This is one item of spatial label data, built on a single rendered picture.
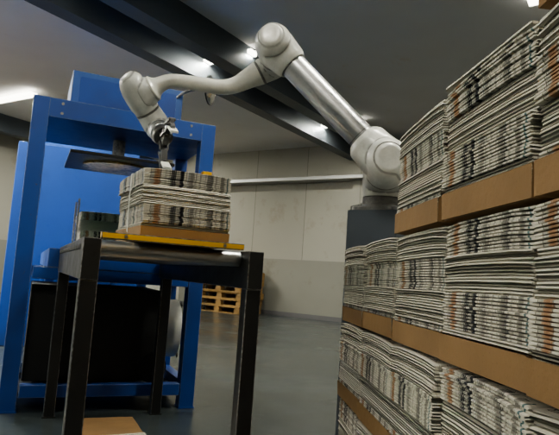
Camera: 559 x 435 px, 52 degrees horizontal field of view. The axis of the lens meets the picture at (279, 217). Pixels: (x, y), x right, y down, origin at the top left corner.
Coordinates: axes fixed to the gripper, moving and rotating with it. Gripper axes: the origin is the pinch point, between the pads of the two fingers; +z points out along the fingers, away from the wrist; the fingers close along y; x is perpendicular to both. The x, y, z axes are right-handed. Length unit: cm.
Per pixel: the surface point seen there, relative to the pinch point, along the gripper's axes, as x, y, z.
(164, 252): 4.6, 21.9, 40.5
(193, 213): -2.9, 9.3, 37.3
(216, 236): -10.8, 15.4, 39.9
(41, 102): 45, 14, -108
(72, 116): 30, 19, -106
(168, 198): 5.5, 5.6, 36.1
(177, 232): 1.8, 14.9, 40.4
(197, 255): -5.8, 21.9, 40.5
